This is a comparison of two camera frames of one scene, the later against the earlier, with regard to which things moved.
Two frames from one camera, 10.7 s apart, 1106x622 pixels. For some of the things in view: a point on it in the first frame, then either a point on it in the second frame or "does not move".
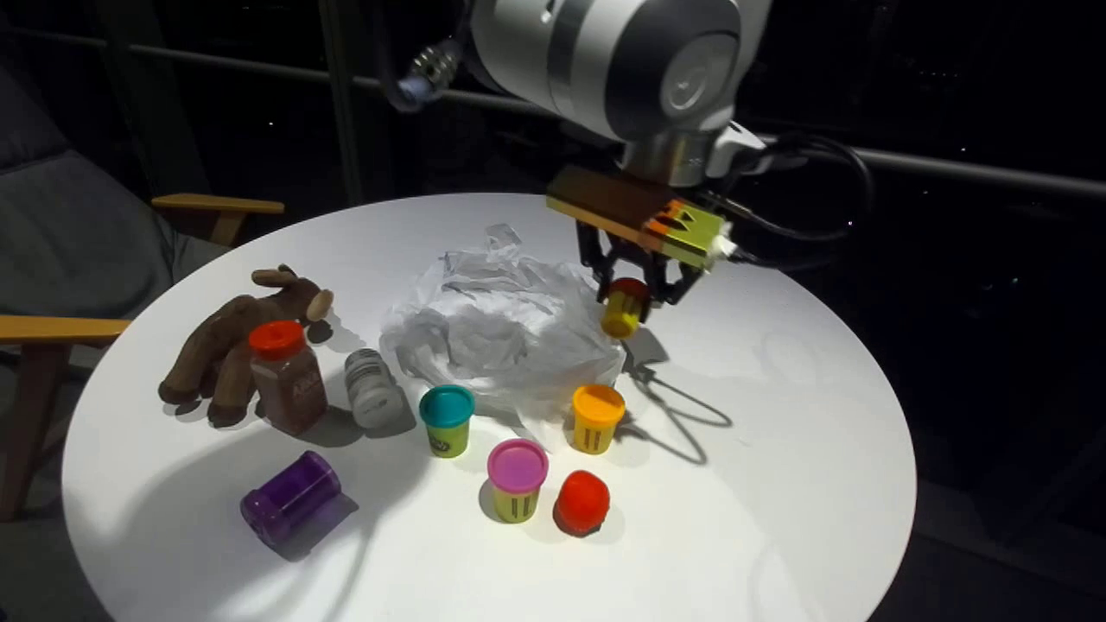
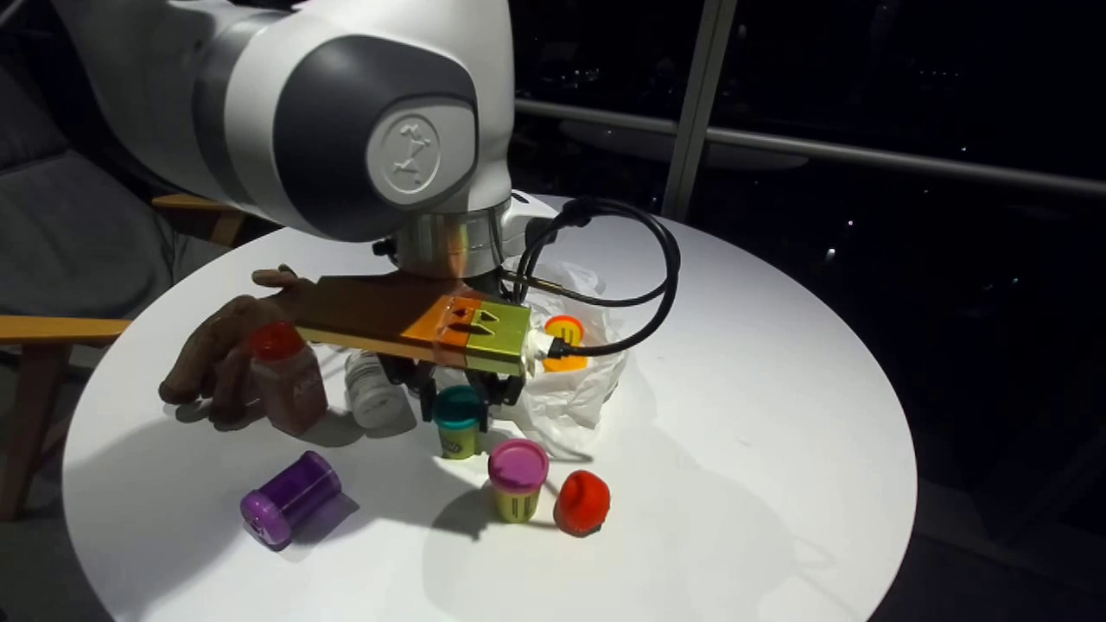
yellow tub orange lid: (627, 306) -> (566, 325)
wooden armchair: (81, 252) does not move
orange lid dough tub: (596, 408) -> (568, 366)
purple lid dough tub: (516, 474) does not move
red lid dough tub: (577, 505) does not move
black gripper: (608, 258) -> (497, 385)
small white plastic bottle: (379, 404) does not move
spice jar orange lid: (288, 383) does not move
